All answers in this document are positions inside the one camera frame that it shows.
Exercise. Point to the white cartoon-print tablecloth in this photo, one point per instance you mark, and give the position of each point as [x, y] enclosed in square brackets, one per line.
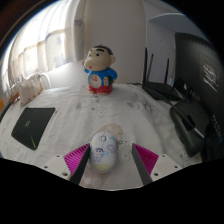
[133, 116]

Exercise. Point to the black mouse pad green lines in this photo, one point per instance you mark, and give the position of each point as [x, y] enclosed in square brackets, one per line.
[32, 126]

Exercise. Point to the white wall shelf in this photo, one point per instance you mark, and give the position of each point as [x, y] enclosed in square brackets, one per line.
[173, 20]

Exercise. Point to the white sheer printed curtain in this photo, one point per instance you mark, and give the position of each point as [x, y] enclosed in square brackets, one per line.
[43, 36]

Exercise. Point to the black router with antennas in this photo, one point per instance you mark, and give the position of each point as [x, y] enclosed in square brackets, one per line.
[163, 89]

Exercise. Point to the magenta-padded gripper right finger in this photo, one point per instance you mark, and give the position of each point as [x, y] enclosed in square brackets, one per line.
[146, 157]

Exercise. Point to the black computer monitor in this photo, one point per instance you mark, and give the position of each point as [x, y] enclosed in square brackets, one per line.
[200, 86]

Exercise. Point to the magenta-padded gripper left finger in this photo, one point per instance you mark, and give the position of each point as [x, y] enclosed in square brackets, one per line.
[77, 157]

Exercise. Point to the cartoon boy figurine clock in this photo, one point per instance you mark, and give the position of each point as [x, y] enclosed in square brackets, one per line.
[100, 71]

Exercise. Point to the white cartoon-print computer mouse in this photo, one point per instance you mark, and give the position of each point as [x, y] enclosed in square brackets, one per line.
[103, 151]

